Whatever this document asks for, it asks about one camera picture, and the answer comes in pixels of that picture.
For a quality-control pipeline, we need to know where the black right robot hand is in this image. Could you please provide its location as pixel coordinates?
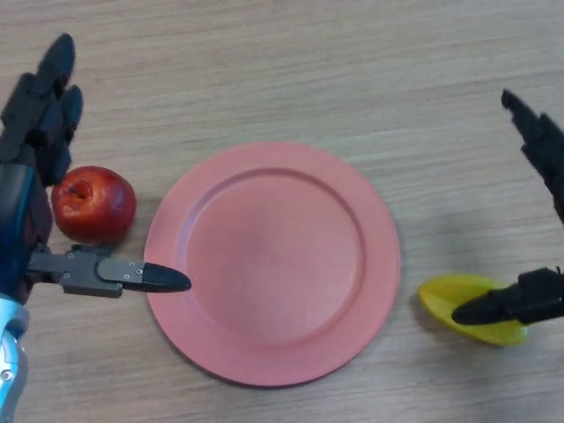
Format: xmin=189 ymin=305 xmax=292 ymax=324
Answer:
xmin=451 ymin=88 xmax=564 ymax=327

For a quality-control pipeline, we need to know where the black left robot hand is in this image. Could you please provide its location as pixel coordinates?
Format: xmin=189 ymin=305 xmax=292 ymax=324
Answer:
xmin=0 ymin=33 xmax=193 ymax=305

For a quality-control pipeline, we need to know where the yellow starfruit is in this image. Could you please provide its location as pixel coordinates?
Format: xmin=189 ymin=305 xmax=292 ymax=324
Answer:
xmin=417 ymin=273 xmax=529 ymax=346

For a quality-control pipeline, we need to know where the pink round plate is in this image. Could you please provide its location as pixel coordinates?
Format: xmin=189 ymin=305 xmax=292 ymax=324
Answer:
xmin=143 ymin=141 xmax=402 ymax=389

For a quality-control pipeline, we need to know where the red apple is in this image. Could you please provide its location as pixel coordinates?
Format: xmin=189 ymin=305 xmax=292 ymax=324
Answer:
xmin=51 ymin=166 xmax=137 ymax=244

